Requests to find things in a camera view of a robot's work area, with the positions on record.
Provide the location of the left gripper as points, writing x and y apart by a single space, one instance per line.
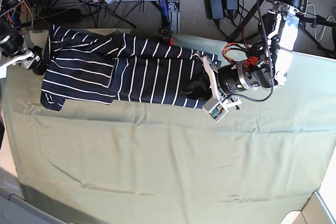
204 85

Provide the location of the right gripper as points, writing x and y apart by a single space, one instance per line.
30 59

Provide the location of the navy white striped T-shirt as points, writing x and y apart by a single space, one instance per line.
118 66

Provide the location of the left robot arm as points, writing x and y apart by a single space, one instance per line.
263 65

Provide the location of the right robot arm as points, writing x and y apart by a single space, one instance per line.
12 41

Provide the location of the blue orange centre clamp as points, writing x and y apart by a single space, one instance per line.
166 29

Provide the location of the light green table cloth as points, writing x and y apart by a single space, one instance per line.
146 163

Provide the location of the grey plastic bin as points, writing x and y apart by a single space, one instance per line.
14 209

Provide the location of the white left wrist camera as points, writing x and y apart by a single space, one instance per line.
215 109

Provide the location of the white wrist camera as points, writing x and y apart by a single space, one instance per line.
215 109
3 71

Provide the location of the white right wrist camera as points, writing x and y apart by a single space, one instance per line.
3 71

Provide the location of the aluminium frame post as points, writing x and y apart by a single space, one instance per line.
174 7

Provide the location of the black camera tripod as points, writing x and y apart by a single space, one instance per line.
313 21

